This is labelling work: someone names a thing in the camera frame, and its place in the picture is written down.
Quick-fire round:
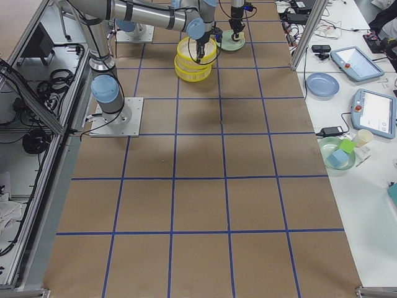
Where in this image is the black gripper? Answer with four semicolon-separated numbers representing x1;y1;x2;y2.
196;27;223;63
228;19;245;42

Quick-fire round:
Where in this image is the white bun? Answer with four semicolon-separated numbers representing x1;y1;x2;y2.
231;32;245;42

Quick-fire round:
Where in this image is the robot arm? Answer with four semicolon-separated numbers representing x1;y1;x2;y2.
68;1;217;83
198;1;247;44

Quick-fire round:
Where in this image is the green plate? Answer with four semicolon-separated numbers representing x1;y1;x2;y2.
216;30;246;52

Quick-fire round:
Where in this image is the black webcam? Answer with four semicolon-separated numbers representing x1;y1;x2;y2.
311;45;331;61

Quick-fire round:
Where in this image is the blue plate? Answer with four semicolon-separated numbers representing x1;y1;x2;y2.
306;73;340;100

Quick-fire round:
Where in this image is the far teach pendant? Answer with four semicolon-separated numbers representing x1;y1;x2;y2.
330;46;385;81

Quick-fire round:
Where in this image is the teach pendant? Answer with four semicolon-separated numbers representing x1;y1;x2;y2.
330;46;385;81
351;89;396;139

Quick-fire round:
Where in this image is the black power brick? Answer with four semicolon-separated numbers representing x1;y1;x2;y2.
316;126;345;138

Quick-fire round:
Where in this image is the green bowl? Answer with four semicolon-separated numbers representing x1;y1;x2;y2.
319;137;355;170

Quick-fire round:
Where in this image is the near teach pendant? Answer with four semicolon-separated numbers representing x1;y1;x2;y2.
351;89;396;139

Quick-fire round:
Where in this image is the green foam cube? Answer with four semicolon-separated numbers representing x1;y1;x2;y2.
338;138;356;154

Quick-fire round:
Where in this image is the blue foam cube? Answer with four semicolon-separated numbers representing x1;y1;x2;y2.
326;149;349;169

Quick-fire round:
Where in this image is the paper cup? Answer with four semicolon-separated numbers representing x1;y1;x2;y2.
353;129;374;148

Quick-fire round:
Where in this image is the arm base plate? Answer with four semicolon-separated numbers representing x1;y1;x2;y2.
115;24;154;43
89;97;144;137

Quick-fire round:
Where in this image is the aluminium frame post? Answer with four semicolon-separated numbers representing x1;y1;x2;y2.
290;0;328;71

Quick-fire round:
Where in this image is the aluminium frame rail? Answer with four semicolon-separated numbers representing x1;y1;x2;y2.
1;1;91;297

